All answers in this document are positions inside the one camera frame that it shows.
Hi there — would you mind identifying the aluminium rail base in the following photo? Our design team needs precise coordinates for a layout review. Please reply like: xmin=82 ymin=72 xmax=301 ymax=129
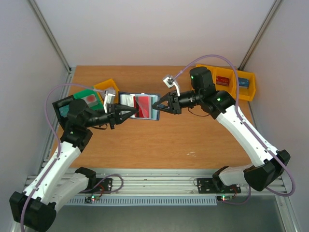
xmin=24 ymin=168 xmax=288 ymax=197

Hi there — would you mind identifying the purple cable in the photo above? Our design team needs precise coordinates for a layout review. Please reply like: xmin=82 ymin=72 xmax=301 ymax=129
xmin=172 ymin=54 xmax=296 ymax=197
xmin=19 ymin=83 xmax=108 ymax=232

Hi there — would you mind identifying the corner aluminium profile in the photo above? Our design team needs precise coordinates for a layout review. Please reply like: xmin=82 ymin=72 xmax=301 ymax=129
xmin=28 ymin=0 xmax=73 ymax=80
xmin=238 ymin=0 xmax=283 ymax=71

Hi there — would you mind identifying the yellow bin far left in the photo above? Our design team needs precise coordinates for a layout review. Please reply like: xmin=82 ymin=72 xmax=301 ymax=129
xmin=196 ymin=64 xmax=216 ymax=83

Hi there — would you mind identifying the grey slotted cable duct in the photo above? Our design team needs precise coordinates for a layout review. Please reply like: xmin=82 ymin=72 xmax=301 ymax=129
xmin=67 ymin=196 xmax=217 ymax=207

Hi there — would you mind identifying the right corner aluminium profile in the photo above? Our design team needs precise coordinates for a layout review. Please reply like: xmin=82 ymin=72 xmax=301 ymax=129
xmin=238 ymin=0 xmax=283 ymax=71

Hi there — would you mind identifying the blue card stack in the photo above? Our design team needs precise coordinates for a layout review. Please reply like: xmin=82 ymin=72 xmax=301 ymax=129
xmin=238 ymin=77 xmax=250 ymax=88

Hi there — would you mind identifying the yellow bin middle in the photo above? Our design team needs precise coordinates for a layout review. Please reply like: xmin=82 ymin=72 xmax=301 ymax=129
xmin=213 ymin=67 xmax=236 ymax=95

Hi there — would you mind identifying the red credit card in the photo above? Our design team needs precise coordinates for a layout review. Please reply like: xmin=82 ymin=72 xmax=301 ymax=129
xmin=133 ymin=95 xmax=152 ymax=119

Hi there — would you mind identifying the yellow bin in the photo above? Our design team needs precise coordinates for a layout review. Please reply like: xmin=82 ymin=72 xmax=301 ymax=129
xmin=213 ymin=67 xmax=236 ymax=95
xmin=237 ymin=71 xmax=256 ymax=102
xmin=196 ymin=64 xmax=216 ymax=83
xmin=94 ymin=79 xmax=119 ymax=96

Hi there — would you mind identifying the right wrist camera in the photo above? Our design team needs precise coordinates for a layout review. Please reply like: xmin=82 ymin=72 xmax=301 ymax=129
xmin=163 ymin=75 xmax=181 ymax=97

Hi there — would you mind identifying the left corner aluminium profile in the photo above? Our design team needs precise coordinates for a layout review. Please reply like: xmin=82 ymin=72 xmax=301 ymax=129
xmin=28 ymin=0 xmax=73 ymax=80

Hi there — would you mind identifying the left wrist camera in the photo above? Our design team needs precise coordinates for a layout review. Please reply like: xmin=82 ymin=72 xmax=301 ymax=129
xmin=103 ymin=88 xmax=116 ymax=113

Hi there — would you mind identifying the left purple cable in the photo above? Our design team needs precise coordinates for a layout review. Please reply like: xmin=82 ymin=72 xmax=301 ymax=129
xmin=19 ymin=83 xmax=108 ymax=232

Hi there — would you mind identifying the green bin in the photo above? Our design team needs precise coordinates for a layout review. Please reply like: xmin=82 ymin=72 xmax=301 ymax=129
xmin=73 ymin=89 xmax=103 ymax=110

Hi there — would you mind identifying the black bin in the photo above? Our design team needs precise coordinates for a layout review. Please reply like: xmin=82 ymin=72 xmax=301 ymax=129
xmin=53 ymin=95 xmax=75 ymax=127

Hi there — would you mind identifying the yellow bin left side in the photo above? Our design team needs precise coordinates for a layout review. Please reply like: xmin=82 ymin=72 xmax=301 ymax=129
xmin=94 ymin=79 xmax=119 ymax=96

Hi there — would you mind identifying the yellow bin far right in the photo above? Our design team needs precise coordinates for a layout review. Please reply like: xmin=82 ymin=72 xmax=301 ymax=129
xmin=237 ymin=71 xmax=256 ymax=102

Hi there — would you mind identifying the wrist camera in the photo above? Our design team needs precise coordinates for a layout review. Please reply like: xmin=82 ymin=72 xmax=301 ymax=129
xmin=103 ymin=88 xmax=116 ymax=113
xmin=163 ymin=75 xmax=181 ymax=97

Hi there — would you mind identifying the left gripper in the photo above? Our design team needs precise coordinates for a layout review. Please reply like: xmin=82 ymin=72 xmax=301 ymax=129
xmin=84 ymin=102 xmax=136 ymax=129

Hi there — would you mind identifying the right controller board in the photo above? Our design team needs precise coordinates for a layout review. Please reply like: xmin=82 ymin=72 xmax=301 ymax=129
xmin=217 ymin=195 xmax=234 ymax=202

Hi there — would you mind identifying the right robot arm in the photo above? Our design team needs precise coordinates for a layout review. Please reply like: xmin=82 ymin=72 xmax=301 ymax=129
xmin=153 ymin=67 xmax=290 ymax=192

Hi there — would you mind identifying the red spot card stack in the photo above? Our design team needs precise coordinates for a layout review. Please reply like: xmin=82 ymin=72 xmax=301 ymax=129
xmin=82 ymin=94 xmax=101 ymax=109

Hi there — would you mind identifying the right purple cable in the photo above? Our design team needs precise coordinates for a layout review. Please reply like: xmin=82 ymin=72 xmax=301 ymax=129
xmin=172 ymin=54 xmax=296 ymax=197

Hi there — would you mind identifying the teal card stack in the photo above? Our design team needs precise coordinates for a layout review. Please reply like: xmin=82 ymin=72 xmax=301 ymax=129
xmin=59 ymin=105 xmax=69 ymax=117

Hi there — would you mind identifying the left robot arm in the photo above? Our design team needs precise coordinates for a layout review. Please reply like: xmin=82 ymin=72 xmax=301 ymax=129
xmin=9 ymin=96 xmax=137 ymax=232

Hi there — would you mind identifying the left controller board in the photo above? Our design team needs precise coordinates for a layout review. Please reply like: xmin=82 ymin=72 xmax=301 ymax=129
xmin=84 ymin=195 xmax=100 ymax=203

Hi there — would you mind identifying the controller board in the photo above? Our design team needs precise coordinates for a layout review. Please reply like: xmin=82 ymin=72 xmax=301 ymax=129
xmin=84 ymin=195 xmax=100 ymax=203
xmin=217 ymin=195 xmax=234 ymax=202

